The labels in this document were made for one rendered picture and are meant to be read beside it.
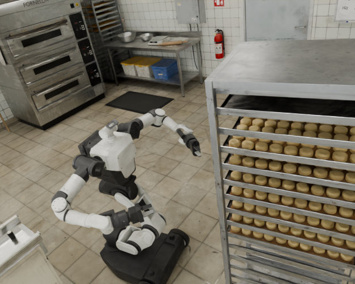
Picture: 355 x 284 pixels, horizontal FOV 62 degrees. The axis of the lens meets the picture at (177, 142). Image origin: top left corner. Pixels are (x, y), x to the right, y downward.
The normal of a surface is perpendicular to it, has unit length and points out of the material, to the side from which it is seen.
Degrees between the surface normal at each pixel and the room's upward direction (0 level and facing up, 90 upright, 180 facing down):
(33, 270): 90
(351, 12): 90
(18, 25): 90
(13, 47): 91
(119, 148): 45
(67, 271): 0
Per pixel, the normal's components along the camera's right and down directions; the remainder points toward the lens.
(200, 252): -0.14, -0.83
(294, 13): -0.59, 0.50
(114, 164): 0.31, 0.40
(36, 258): 0.79, 0.23
